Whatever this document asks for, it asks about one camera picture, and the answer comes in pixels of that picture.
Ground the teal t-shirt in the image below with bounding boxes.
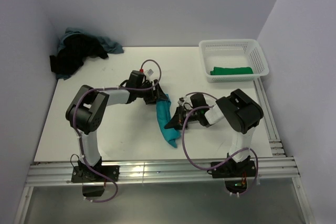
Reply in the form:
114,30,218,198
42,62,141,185
156,93,181,148

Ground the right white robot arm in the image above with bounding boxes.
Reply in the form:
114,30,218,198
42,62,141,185
164,89,264,178

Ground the white plastic basket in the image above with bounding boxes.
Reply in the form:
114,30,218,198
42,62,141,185
198,39,269,83

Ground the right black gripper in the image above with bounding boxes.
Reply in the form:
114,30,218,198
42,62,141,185
165,105,200,131

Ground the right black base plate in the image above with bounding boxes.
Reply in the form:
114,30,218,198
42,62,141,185
207,155,256,178

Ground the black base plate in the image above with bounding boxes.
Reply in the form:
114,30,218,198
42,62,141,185
71,165,120,183
207,155,256,178

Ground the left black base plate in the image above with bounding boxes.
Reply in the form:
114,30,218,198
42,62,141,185
71,165,120,183

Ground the aluminium rail frame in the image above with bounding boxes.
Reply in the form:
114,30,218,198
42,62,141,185
25,79,300,187

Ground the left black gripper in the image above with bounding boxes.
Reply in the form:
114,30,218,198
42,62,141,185
136,80,168,105

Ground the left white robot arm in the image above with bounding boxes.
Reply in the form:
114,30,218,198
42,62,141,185
66,70,169,183

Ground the rolled green t-shirt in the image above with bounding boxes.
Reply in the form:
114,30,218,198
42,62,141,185
210,67,253,76

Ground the black t-shirt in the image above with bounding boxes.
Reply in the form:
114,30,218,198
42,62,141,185
49,34,108,80

